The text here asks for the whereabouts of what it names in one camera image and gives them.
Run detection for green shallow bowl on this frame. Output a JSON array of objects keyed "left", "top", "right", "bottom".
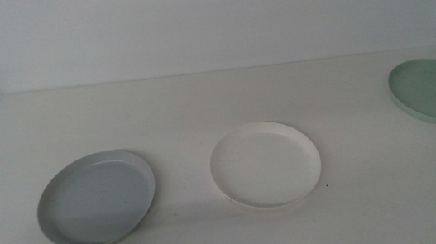
[{"left": 385, "top": 56, "right": 436, "bottom": 132}]

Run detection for grey shallow bowl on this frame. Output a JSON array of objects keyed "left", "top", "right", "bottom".
[{"left": 30, "top": 145, "right": 163, "bottom": 244}]

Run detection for white shallow bowl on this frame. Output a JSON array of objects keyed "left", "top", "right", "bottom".
[{"left": 204, "top": 114, "right": 327, "bottom": 217}]

